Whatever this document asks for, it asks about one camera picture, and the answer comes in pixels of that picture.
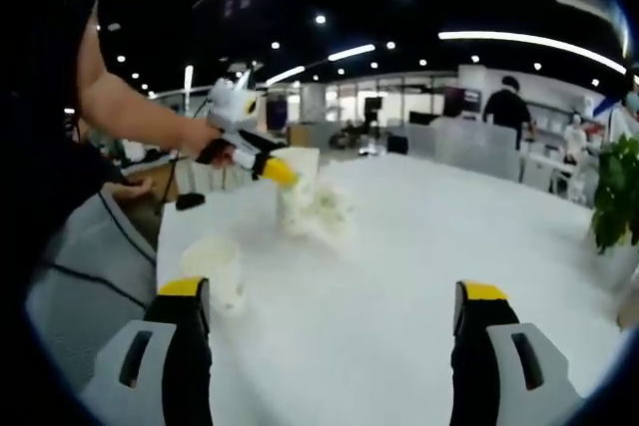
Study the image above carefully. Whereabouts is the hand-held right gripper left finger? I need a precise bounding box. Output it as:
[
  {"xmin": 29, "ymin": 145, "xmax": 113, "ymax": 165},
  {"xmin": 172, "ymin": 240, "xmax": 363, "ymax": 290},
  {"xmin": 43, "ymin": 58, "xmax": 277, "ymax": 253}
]
[{"xmin": 82, "ymin": 275, "xmax": 214, "ymax": 426}]

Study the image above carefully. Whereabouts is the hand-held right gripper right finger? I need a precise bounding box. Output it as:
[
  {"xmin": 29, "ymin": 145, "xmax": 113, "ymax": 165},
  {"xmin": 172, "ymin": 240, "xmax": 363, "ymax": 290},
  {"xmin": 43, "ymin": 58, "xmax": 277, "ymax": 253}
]
[{"xmin": 451, "ymin": 279, "xmax": 583, "ymax": 426}]

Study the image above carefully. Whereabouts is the green printed paper cup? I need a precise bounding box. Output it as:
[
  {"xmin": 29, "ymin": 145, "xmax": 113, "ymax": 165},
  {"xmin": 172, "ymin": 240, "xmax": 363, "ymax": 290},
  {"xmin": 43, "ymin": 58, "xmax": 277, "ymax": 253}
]
[{"xmin": 272, "ymin": 146, "xmax": 320, "ymax": 236}]

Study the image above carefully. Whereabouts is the white paper cup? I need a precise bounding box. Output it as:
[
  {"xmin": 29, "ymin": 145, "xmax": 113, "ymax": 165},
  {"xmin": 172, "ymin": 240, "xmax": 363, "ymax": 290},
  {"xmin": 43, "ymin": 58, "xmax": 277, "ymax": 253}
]
[{"xmin": 179, "ymin": 234, "xmax": 247, "ymax": 316}]

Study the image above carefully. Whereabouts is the person's left hand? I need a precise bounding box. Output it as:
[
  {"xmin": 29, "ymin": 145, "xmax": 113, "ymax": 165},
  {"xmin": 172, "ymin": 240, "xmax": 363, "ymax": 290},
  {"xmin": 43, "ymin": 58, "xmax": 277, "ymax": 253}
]
[{"xmin": 195, "ymin": 135, "xmax": 237, "ymax": 167}]

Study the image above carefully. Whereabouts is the brown wooden furniture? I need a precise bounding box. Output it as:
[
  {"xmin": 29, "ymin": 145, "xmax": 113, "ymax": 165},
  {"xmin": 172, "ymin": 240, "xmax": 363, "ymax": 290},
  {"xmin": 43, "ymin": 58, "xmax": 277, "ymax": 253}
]
[{"xmin": 102, "ymin": 156, "xmax": 182, "ymax": 235}]

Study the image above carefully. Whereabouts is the black screen on stand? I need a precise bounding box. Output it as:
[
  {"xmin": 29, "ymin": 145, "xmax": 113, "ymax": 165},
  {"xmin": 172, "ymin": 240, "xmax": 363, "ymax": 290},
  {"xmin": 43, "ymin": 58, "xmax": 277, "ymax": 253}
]
[{"xmin": 362, "ymin": 95, "xmax": 384, "ymax": 148}]

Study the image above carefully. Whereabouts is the white table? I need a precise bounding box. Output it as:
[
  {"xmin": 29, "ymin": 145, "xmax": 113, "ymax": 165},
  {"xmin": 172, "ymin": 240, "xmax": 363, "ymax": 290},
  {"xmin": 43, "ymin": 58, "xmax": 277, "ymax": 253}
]
[{"xmin": 157, "ymin": 154, "xmax": 638, "ymax": 426}]

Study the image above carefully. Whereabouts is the grey mesh chair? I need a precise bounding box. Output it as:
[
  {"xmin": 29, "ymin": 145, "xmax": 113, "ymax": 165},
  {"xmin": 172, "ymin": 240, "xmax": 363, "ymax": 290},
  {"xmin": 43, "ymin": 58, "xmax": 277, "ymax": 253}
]
[{"xmin": 406, "ymin": 123, "xmax": 521, "ymax": 184}]

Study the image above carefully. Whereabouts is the potted green plant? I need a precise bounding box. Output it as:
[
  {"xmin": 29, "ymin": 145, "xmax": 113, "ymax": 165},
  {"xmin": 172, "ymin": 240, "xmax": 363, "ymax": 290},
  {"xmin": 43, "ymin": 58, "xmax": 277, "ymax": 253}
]
[{"xmin": 590, "ymin": 133, "xmax": 639, "ymax": 256}]

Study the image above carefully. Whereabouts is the long ceiling strip light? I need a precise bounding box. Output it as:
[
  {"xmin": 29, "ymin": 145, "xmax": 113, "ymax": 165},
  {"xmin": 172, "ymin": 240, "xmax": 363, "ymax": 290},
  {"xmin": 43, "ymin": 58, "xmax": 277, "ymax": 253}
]
[{"xmin": 437, "ymin": 30, "xmax": 629, "ymax": 77}]

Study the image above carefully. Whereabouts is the black cable plug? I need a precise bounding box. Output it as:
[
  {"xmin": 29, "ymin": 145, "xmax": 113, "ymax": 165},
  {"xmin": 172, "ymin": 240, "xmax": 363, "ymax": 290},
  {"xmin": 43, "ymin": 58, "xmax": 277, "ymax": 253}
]
[{"xmin": 174, "ymin": 192, "xmax": 207, "ymax": 212}]

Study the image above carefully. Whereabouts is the black cable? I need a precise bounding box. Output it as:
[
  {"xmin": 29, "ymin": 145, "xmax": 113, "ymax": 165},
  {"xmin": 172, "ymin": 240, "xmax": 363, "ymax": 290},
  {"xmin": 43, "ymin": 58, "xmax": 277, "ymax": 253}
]
[
  {"xmin": 48, "ymin": 262, "xmax": 151, "ymax": 309},
  {"xmin": 97, "ymin": 191, "xmax": 159, "ymax": 263}
]

